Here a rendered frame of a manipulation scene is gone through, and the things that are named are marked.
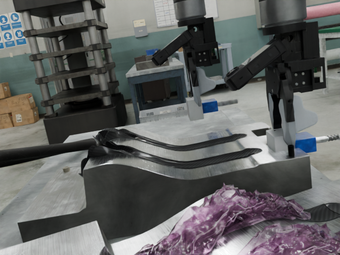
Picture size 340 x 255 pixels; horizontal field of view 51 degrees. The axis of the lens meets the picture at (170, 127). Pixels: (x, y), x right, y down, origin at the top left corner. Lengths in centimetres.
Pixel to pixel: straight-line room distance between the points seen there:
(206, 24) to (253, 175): 43
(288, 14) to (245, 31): 672
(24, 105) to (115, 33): 220
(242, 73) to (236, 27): 669
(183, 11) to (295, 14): 34
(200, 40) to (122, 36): 627
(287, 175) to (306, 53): 21
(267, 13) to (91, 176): 39
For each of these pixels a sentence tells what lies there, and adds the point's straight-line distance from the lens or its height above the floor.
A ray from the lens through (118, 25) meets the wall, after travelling 717.
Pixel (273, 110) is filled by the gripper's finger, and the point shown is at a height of 95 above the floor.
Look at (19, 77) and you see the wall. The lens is 763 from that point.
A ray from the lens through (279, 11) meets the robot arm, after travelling 63.
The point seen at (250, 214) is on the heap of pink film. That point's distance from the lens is 43.
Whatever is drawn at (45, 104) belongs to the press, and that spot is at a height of 58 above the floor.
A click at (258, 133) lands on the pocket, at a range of 82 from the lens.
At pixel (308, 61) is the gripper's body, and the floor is 104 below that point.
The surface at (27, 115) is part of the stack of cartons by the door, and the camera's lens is 727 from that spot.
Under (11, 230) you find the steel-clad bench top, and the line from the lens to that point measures 80.
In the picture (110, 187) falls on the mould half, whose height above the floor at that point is 89.
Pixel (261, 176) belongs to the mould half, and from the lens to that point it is 62.
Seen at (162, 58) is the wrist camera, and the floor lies 107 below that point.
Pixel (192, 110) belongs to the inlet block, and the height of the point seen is 93.
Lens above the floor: 111
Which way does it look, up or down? 14 degrees down
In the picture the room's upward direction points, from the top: 10 degrees counter-clockwise
